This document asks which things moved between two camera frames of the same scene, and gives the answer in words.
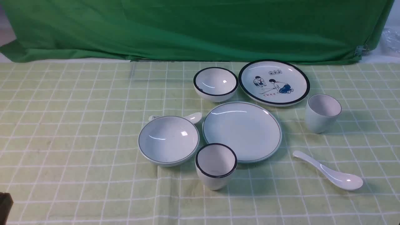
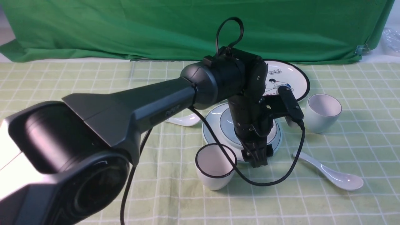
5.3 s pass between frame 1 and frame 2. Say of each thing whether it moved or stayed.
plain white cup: stayed
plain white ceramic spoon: stayed
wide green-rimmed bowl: moved
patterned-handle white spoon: stayed
